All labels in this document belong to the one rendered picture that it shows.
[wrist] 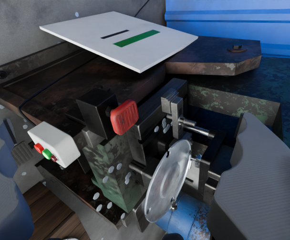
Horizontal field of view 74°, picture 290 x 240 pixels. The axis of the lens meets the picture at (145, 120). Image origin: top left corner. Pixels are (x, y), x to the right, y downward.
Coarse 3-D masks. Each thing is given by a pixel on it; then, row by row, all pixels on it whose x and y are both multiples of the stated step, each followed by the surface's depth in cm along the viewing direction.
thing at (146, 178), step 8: (152, 160) 66; (136, 168) 65; (144, 168) 64; (152, 168) 64; (136, 176) 67; (144, 176) 63; (152, 176) 61; (136, 184) 69; (144, 184) 67; (144, 200) 54; (136, 208) 52; (136, 216) 53; (144, 216) 57; (144, 224) 58
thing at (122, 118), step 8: (128, 104) 39; (112, 112) 37; (120, 112) 38; (128, 112) 40; (136, 112) 42; (112, 120) 38; (120, 120) 38; (128, 120) 41; (136, 120) 43; (120, 128) 39; (128, 128) 41
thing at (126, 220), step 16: (48, 160) 110; (48, 176) 115; (64, 176) 99; (80, 176) 98; (80, 192) 91; (96, 192) 90; (96, 208) 83; (112, 208) 82; (112, 224) 80; (128, 224) 81
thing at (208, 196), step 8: (224, 152) 62; (232, 152) 61; (216, 160) 60; (224, 160) 59; (216, 168) 58; (224, 168) 57; (208, 176) 59; (216, 176) 56; (208, 184) 57; (216, 184) 56; (208, 192) 58; (208, 200) 61
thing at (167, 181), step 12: (180, 144) 63; (168, 156) 58; (180, 156) 67; (156, 168) 53; (168, 168) 61; (180, 168) 70; (156, 180) 56; (168, 180) 62; (180, 180) 75; (156, 192) 59; (168, 192) 66; (156, 204) 62; (168, 204) 71; (156, 216) 65
